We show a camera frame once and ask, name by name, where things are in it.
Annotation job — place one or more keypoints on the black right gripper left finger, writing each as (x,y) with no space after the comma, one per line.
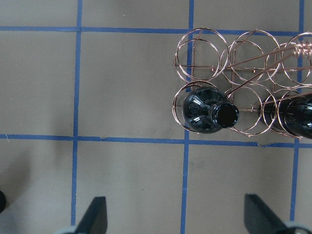
(94,220)

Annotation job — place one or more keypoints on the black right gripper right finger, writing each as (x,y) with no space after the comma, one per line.
(260,219)

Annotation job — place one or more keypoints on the dark wine bottle far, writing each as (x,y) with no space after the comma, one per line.
(292,115)

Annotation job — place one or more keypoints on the dark wine bottle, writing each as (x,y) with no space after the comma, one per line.
(206,110)
(292,115)

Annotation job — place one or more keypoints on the dark wine bottle middle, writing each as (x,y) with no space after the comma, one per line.
(206,110)

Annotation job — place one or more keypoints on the copper wire bottle basket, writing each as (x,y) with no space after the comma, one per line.
(251,70)

